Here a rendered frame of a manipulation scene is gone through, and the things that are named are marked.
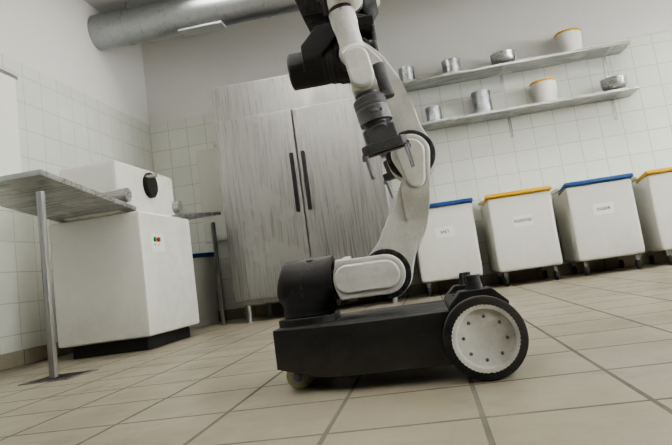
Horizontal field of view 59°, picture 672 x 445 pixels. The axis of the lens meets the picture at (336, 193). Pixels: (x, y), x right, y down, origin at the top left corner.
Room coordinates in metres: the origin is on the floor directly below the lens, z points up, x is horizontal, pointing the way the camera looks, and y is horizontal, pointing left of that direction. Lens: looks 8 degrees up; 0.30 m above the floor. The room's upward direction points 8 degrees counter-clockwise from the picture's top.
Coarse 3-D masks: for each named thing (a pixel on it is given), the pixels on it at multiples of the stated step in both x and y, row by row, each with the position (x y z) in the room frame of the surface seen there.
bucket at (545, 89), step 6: (546, 78) 5.28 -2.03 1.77; (552, 78) 5.29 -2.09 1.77; (534, 84) 5.34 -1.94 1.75; (540, 84) 5.30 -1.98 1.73; (546, 84) 5.29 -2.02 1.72; (552, 84) 5.30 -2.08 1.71; (534, 90) 5.36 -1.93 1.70; (540, 90) 5.31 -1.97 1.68; (546, 90) 5.29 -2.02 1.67; (552, 90) 5.30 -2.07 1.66; (534, 96) 5.38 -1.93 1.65; (540, 96) 5.32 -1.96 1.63; (546, 96) 5.30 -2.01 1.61; (552, 96) 5.30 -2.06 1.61
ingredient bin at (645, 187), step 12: (636, 180) 5.09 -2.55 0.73; (648, 180) 4.84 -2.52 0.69; (660, 180) 4.82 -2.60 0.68; (636, 192) 5.18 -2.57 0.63; (648, 192) 4.88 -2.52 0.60; (660, 192) 4.82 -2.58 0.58; (636, 204) 5.25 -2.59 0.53; (648, 204) 4.94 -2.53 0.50; (660, 204) 4.83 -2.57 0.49; (648, 216) 5.00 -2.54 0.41; (660, 216) 4.83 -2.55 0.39; (648, 228) 5.07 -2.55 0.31; (660, 228) 4.84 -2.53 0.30; (648, 240) 5.13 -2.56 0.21; (660, 240) 4.85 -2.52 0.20; (648, 252) 5.34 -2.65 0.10
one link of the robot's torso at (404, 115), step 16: (368, 48) 1.69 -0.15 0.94; (384, 64) 1.69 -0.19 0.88; (400, 80) 1.69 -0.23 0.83; (400, 96) 1.71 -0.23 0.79; (400, 112) 1.72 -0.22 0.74; (400, 128) 1.72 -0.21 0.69; (416, 128) 1.71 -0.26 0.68; (432, 144) 1.69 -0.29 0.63; (432, 160) 1.69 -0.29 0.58; (400, 176) 1.71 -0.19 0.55
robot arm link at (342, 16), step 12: (336, 0) 1.52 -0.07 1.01; (348, 0) 1.52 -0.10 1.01; (360, 0) 1.57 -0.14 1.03; (336, 12) 1.52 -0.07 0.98; (348, 12) 1.52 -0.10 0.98; (336, 24) 1.53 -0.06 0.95; (348, 24) 1.52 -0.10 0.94; (336, 36) 1.54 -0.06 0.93; (348, 36) 1.52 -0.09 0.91; (360, 36) 1.53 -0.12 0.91
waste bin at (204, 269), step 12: (204, 264) 5.55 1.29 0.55; (204, 276) 5.54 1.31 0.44; (216, 276) 5.74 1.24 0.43; (204, 288) 5.54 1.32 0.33; (216, 288) 5.71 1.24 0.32; (204, 300) 5.54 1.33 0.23; (216, 300) 5.69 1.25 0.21; (204, 312) 5.54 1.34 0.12; (216, 312) 5.68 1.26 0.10; (204, 324) 5.54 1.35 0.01
